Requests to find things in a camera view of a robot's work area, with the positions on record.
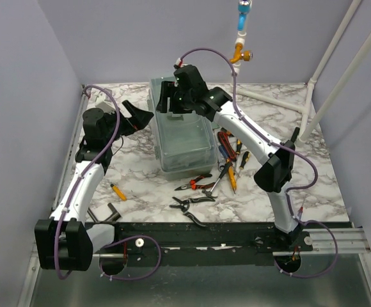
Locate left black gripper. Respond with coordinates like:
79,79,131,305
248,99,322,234
103,100,153,145

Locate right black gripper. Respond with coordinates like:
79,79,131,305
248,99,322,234
155,82,193,115

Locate green tool box clear lid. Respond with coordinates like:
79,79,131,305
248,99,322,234
148,77,217,180

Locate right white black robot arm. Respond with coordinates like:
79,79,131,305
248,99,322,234
156,65,300,251

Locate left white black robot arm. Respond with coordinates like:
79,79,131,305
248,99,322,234
35,100,154,271

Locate orange long nose pliers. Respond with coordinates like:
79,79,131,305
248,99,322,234
175,173,214,191

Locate orange box cutter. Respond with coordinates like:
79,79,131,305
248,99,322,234
227,159,237,193

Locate small black claw hammer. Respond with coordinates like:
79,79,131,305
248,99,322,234
203,161,232,200

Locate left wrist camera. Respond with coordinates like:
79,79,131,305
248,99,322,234
95,93,116,114

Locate blue handle screwdriver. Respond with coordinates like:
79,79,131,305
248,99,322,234
218,145,230,160

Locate black mounting rail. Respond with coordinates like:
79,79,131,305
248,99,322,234
86,220,354,268

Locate white pvc pipe frame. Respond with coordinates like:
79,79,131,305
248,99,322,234
237,1,371,143

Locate aluminium rail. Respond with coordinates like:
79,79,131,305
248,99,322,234
300,227,371,255

